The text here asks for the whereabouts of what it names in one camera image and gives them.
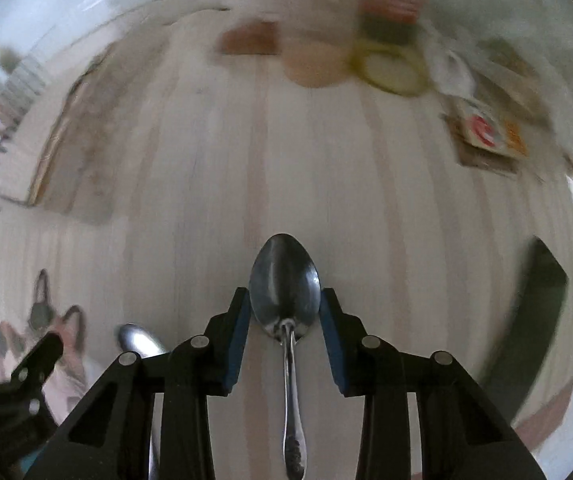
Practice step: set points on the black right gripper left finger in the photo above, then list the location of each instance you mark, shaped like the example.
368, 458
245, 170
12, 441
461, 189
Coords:
108, 434

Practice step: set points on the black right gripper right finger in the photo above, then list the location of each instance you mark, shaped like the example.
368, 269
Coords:
463, 435

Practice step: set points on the dark round steel spoon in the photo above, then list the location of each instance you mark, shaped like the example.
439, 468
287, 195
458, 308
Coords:
285, 295

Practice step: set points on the cat print table mat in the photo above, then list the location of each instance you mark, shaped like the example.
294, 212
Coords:
50, 348

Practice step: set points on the large shiny steel spoon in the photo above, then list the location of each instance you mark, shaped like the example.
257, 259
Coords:
134, 338

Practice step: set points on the black smartphone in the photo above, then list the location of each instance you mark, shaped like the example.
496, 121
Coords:
516, 363

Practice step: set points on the clear plastic utensil tray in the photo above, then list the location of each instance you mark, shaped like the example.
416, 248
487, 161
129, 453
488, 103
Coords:
53, 89

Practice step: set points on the red white packet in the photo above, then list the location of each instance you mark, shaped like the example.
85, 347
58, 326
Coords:
482, 139

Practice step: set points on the clear plastic bag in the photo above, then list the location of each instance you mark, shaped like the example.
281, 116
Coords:
517, 52

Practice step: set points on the jar with red green label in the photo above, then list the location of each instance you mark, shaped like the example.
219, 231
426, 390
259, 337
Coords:
386, 54

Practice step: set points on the clear jar with brown contents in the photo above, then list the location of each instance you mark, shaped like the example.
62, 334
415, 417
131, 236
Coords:
315, 39

